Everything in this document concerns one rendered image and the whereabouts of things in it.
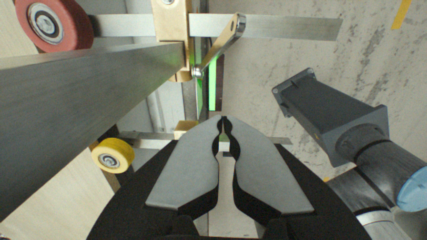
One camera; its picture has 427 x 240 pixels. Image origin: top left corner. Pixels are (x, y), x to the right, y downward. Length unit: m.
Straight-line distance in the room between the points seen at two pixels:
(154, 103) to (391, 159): 0.85
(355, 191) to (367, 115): 0.31
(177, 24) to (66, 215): 0.70
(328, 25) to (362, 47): 1.20
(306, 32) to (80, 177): 0.57
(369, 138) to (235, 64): 0.83
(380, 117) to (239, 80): 0.79
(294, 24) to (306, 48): 0.99
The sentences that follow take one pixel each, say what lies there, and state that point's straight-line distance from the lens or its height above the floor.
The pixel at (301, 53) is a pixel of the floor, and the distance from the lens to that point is 1.26.
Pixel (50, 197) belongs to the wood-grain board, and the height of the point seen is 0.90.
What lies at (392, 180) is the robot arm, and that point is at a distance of 0.73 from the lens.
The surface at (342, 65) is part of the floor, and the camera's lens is 1.44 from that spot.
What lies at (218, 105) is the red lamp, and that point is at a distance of 0.45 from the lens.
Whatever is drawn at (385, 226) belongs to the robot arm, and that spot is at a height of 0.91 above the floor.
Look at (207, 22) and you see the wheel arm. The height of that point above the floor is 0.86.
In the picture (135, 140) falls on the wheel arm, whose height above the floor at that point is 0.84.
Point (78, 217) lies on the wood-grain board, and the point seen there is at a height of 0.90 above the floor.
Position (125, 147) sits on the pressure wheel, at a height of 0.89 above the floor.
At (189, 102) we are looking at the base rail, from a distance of 0.46.
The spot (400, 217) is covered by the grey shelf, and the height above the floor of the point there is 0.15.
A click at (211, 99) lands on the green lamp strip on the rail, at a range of 0.44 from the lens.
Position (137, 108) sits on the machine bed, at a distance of 0.55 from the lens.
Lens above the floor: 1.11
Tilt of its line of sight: 60 degrees down
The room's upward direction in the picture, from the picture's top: 176 degrees counter-clockwise
